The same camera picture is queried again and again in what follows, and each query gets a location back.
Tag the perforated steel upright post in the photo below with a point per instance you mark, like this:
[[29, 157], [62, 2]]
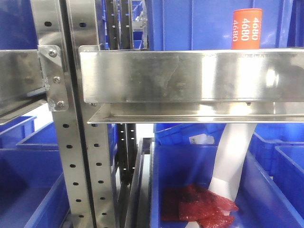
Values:
[[52, 28]]

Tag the blue bin lower left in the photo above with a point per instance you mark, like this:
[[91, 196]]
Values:
[[32, 189]]

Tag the left steel shelf rail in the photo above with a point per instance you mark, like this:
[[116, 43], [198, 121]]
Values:
[[21, 83]]

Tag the orange cylindrical capacitor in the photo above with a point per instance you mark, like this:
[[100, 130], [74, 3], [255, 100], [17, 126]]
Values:
[[246, 28]]

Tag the blue bin on upper shelf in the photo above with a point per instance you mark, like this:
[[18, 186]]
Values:
[[208, 24]]

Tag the blue bin rear centre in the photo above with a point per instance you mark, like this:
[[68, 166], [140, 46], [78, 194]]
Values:
[[188, 133]]

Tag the stainless steel shelf rail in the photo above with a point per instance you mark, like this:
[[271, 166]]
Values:
[[231, 86]]

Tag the red antistatic bag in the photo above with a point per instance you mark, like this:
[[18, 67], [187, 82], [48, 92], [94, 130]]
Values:
[[194, 203]]

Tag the steel corner bracket plate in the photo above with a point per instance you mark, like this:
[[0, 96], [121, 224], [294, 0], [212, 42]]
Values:
[[52, 67]]

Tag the blue bin lower right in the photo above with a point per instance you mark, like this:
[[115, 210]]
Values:
[[279, 149]]

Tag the white plastic strip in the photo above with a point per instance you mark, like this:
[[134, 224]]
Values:
[[229, 159]]

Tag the blue bin with red bags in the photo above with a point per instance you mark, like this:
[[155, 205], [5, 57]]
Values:
[[261, 203]]

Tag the black perforated rear upright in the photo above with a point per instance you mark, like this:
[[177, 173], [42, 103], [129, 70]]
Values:
[[119, 24]]

